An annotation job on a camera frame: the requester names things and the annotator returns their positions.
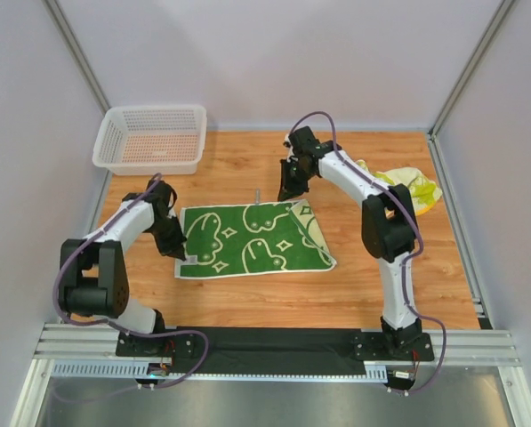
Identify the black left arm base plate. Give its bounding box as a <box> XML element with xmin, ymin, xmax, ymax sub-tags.
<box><xmin>115</xmin><ymin>334</ymin><xmax>205</xmax><ymax>359</ymax></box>

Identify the aluminium left corner post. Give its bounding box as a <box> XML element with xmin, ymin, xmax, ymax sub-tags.
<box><xmin>42</xmin><ymin>0</ymin><xmax>111</xmax><ymax>115</ymax></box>

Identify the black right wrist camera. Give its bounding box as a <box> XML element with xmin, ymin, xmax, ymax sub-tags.
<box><xmin>288</xmin><ymin>126</ymin><xmax>319</xmax><ymax>154</ymax></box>

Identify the aluminium front frame rail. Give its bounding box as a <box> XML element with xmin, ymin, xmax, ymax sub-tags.
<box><xmin>34</xmin><ymin>324</ymin><xmax>520</xmax><ymax>367</ymax></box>

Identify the aluminium right corner post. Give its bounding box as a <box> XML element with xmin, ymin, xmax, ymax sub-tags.
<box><xmin>427</xmin><ymin>0</ymin><xmax>519</xmax><ymax>137</ymax></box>

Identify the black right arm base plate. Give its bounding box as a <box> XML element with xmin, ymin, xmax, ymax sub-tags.
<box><xmin>352</xmin><ymin>332</ymin><xmax>435</xmax><ymax>362</ymax></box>

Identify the green and cream patterned towel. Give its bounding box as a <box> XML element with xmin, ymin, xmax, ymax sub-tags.
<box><xmin>174</xmin><ymin>199</ymin><xmax>337</xmax><ymax>279</ymax></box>

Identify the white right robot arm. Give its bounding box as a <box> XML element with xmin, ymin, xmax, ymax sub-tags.
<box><xmin>278</xmin><ymin>137</ymin><xmax>422</xmax><ymax>349</ymax></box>

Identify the grey slotted cable duct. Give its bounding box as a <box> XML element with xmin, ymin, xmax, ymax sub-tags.
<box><xmin>51</xmin><ymin>359</ymin><xmax>389</xmax><ymax>383</ymax></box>

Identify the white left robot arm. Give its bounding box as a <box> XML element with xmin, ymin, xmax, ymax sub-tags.
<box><xmin>52</xmin><ymin>175</ymin><xmax>187</xmax><ymax>338</ymax></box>

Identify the aluminium corner post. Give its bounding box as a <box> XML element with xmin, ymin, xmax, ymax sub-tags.
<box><xmin>427</xmin><ymin>0</ymin><xmax>519</xmax><ymax>137</ymax></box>
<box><xmin>42</xmin><ymin>0</ymin><xmax>111</xmax><ymax>115</ymax></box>

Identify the white perforated plastic basket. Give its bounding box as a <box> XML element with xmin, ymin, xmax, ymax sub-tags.
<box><xmin>92</xmin><ymin>104</ymin><xmax>207</xmax><ymax>176</ymax></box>

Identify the yellow and cream crumpled towel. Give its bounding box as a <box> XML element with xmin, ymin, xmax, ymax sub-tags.
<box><xmin>356</xmin><ymin>159</ymin><xmax>442</xmax><ymax>216</ymax></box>

